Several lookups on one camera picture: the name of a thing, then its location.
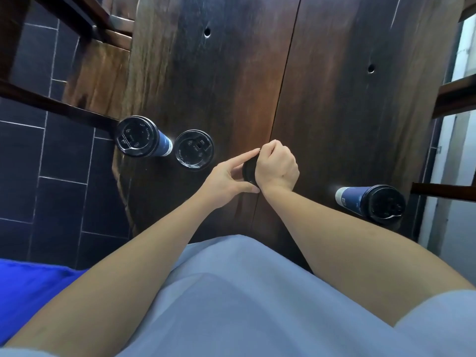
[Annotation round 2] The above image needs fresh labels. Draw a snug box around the person's left hand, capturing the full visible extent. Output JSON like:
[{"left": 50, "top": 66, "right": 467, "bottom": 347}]
[{"left": 199, "top": 149, "right": 262, "bottom": 213}]

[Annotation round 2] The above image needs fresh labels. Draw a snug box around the person's right hand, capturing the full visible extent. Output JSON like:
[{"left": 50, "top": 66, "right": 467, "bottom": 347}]
[{"left": 254, "top": 140, "right": 300, "bottom": 194}]

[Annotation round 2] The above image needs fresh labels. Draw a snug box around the black plastic cup lid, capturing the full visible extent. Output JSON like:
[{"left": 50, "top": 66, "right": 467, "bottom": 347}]
[
  {"left": 242, "top": 154, "right": 261, "bottom": 191},
  {"left": 174, "top": 129, "right": 215, "bottom": 172}
]

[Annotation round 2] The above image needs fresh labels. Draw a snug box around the person's right forearm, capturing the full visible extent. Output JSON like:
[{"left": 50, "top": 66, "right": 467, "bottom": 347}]
[{"left": 260, "top": 184, "right": 476, "bottom": 327}]

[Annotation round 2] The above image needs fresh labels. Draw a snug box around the person's left forearm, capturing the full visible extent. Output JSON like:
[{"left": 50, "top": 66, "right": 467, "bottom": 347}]
[{"left": 0, "top": 195, "right": 238, "bottom": 357}]

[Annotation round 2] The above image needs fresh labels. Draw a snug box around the blue paper cup, black lid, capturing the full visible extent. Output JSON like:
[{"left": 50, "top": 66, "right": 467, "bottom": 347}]
[
  {"left": 115, "top": 115, "right": 174, "bottom": 159},
  {"left": 335, "top": 184, "right": 407, "bottom": 224}
]

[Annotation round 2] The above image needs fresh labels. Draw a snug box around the light blue shirt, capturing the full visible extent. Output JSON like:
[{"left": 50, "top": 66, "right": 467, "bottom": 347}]
[{"left": 0, "top": 234, "right": 476, "bottom": 357}]

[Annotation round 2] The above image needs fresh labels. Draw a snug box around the dark wooden chair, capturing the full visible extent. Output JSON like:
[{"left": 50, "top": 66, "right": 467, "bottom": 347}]
[
  {"left": 0, "top": 0, "right": 135, "bottom": 140},
  {"left": 411, "top": 0, "right": 476, "bottom": 203}
]

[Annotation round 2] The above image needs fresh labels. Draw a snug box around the blue cushion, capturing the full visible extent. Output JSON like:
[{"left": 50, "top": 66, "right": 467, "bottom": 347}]
[{"left": 0, "top": 258, "right": 90, "bottom": 345}]

